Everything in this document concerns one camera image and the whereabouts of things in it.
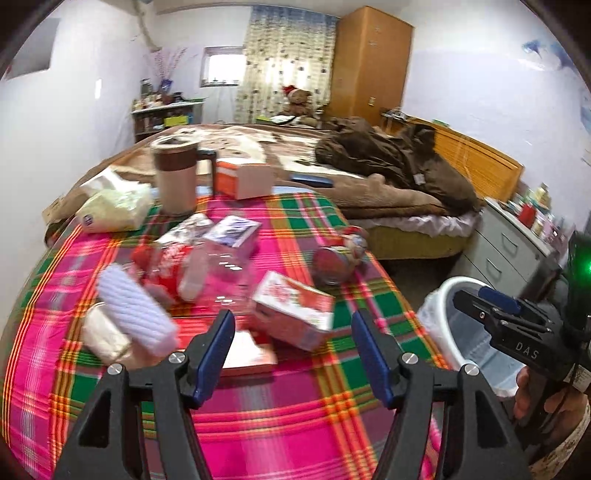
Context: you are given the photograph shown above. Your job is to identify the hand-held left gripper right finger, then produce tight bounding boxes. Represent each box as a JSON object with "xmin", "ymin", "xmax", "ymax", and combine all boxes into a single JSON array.
[{"xmin": 351, "ymin": 308, "xmax": 532, "ymax": 480}]

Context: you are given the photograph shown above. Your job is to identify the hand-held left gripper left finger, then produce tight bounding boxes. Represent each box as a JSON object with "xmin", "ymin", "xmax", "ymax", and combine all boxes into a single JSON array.
[{"xmin": 53, "ymin": 309, "xmax": 237, "ymax": 480}]

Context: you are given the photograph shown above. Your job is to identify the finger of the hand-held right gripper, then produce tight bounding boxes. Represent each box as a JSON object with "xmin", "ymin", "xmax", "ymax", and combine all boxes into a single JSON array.
[
  {"xmin": 479, "ymin": 286, "xmax": 555, "ymax": 324},
  {"xmin": 452, "ymin": 290, "xmax": 504, "ymax": 340}
]

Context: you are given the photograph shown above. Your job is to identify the white trash bin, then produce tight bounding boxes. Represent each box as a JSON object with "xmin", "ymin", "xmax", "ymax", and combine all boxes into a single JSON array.
[{"xmin": 418, "ymin": 277, "xmax": 527, "ymax": 398}]

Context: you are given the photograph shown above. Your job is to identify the clear plastic cup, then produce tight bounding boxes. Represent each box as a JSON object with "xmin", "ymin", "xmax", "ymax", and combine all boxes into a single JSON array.
[
  {"xmin": 180, "ymin": 247, "xmax": 257, "ymax": 317},
  {"xmin": 139, "ymin": 242, "xmax": 197, "ymax": 303}
]

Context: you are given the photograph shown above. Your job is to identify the red white carton box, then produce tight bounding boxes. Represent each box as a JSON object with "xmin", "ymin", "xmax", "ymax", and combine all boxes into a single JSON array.
[{"xmin": 252, "ymin": 271, "xmax": 335, "ymax": 352}]

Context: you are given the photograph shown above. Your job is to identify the small purple white box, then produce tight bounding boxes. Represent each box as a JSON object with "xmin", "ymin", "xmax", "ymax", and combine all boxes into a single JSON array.
[{"xmin": 203, "ymin": 216, "xmax": 263, "ymax": 259}]

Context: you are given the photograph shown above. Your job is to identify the person's right forearm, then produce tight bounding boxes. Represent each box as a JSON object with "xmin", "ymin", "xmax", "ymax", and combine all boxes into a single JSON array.
[{"xmin": 531, "ymin": 406, "xmax": 591, "ymax": 480}]

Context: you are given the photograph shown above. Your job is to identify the person's right hand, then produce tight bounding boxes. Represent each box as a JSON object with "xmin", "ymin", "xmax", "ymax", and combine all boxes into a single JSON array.
[{"xmin": 513, "ymin": 368, "xmax": 591, "ymax": 422}]

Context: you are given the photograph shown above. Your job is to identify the white flat booklet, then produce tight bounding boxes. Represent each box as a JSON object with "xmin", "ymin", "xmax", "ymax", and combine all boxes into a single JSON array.
[{"xmin": 222, "ymin": 330, "xmax": 278, "ymax": 376}]

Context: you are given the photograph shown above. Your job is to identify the grey drawer cabinet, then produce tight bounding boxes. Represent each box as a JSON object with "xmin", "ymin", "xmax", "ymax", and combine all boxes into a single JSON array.
[{"xmin": 450, "ymin": 198, "xmax": 559, "ymax": 301}]

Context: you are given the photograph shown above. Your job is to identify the bed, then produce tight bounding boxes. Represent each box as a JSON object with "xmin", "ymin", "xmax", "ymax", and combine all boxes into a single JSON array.
[{"xmin": 44, "ymin": 122, "xmax": 485, "ymax": 260}]

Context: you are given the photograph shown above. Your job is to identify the pink green plaid tablecloth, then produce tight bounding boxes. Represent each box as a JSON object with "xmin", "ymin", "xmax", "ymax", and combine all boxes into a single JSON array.
[{"xmin": 0, "ymin": 191, "xmax": 455, "ymax": 480}]

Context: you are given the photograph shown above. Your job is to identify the white ribbed cup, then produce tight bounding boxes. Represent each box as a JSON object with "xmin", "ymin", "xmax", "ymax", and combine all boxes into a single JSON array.
[{"xmin": 97, "ymin": 263, "xmax": 181, "ymax": 356}]

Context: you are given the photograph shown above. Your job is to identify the bottles on drawer cabinet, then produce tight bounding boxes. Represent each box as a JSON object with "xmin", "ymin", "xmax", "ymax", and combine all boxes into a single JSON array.
[{"xmin": 510, "ymin": 182, "xmax": 573, "ymax": 245}]

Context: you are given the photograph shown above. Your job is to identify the red tin can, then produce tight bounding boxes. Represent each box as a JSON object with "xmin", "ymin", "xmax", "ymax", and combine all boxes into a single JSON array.
[{"xmin": 313, "ymin": 247, "xmax": 358, "ymax": 286}]

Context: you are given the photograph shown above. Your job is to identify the printed white paper cup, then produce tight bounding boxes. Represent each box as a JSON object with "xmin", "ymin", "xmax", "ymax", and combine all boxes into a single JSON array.
[{"xmin": 158, "ymin": 213, "xmax": 215, "ymax": 246}]

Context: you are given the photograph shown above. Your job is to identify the wooden headboard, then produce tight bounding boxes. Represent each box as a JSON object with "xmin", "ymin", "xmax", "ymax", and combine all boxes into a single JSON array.
[{"xmin": 406, "ymin": 117, "xmax": 525, "ymax": 201}]

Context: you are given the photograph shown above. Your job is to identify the orange white cardboard box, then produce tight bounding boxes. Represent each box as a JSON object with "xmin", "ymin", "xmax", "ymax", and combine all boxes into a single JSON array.
[{"xmin": 215, "ymin": 159, "xmax": 274, "ymax": 200}]

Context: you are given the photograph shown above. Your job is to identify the yellow patterned tissue pack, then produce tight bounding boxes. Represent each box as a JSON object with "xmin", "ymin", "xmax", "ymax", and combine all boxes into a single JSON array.
[{"xmin": 76, "ymin": 166, "xmax": 155, "ymax": 234}]

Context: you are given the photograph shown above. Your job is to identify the white brown lidded jug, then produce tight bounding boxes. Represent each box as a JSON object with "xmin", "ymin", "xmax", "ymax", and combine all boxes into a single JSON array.
[{"xmin": 150, "ymin": 135, "xmax": 218, "ymax": 217}]

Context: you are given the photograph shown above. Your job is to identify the brown coat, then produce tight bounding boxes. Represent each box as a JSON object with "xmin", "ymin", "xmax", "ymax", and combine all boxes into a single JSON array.
[{"xmin": 316, "ymin": 116, "xmax": 478, "ymax": 210}]

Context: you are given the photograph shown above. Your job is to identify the blue phone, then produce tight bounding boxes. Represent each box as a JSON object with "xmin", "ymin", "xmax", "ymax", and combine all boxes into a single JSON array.
[{"xmin": 290, "ymin": 174, "xmax": 334, "ymax": 189}]

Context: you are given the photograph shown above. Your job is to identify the brown patterned blanket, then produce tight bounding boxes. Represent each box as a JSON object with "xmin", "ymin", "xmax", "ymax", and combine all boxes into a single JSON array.
[{"xmin": 60, "ymin": 122, "xmax": 481, "ymax": 222}]

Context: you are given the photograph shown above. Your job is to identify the cluttered shelf unit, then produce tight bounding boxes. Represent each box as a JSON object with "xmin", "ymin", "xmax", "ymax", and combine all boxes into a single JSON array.
[{"xmin": 130, "ymin": 100, "xmax": 205, "ymax": 143}]

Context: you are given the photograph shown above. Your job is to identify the bottles on shelf unit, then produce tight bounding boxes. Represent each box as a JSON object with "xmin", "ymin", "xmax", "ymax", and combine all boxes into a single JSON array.
[{"xmin": 137, "ymin": 78, "xmax": 185, "ymax": 109}]

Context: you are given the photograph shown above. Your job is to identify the brown teddy bear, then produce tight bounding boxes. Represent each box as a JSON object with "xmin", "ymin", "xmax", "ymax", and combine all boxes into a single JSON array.
[{"xmin": 279, "ymin": 85, "xmax": 319, "ymax": 125}]

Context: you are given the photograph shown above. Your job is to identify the wooden wardrobe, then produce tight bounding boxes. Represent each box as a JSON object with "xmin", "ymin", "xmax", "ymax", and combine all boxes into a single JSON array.
[{"xmin": 325, "ymin": 6, "xmax": 414, "ymax": 126}]

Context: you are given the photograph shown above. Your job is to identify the small window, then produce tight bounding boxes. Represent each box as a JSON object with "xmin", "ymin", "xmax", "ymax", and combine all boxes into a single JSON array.
[{"xmin": 199, "ymin": 46, "xmax": 245, "ymax": 88}]

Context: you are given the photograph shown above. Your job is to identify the dried branches in vase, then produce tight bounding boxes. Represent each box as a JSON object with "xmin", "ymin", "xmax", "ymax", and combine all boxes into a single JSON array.
[{"xmin": 148, "ymin": 46, "xmax": 188, "ymax": 93}]

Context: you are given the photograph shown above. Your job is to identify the patterned curtain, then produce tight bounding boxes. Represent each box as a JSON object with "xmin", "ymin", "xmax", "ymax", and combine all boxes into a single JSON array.
[{"xmin": 235, "ymin": 7, "xmax": 340, "ymax": 124}]

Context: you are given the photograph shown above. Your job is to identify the wall socket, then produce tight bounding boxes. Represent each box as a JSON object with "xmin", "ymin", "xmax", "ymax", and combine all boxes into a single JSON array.
[{"xmin": 43, "ymin": 196, "xmax": 66, "ymax": 223}]

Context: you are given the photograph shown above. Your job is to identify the blue wall sticker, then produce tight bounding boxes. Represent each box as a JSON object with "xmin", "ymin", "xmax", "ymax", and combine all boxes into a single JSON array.
[{"xmin": 522, "ymin": 39, "xmax": 578, "ymax": 70}]

